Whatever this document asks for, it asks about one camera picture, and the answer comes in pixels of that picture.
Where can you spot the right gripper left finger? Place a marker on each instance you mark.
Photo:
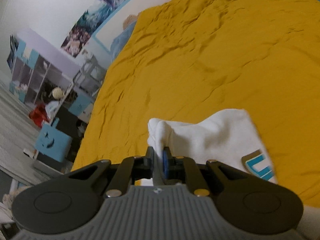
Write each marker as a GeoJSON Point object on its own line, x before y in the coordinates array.
{"type": "Point", "coordinates": [121, 176]}

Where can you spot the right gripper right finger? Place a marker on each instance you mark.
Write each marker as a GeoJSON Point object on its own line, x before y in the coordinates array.
{"type": "Point", "coordinates": [183, 170]}

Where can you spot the white sweatshirt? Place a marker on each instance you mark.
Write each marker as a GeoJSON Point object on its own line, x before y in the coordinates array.
{"type": "Point", "coordinates": [245, 196]}

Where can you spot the blue moon storage box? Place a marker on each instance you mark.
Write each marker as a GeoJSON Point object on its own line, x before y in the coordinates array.
{"type": "Point", "coordinates": [52, 143]}

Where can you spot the red item on floor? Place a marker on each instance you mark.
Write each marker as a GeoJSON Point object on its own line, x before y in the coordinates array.
{"type": "Point", "coordinates": [39, 115]}

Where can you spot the blue white shelf unit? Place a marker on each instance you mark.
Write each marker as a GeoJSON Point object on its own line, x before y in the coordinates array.
{"type": "Point", "coordinates": [43, 75]}

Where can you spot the blue pillow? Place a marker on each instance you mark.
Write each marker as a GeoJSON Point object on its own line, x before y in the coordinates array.
{"type": "Point", "coordinates": [121, 40]}

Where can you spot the mustard yellow bedspread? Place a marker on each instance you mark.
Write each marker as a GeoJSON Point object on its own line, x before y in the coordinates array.
{"type": "Point", "coordinates": [188, 59]}

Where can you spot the blue apple headboard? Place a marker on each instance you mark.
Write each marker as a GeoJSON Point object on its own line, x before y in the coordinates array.
{"type": "Point", "coordinates": [102, 38]}

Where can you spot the poster strip on wall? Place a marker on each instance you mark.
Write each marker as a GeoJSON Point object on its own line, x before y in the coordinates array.
{"type": "Point", "coordinates": [87, 24]}

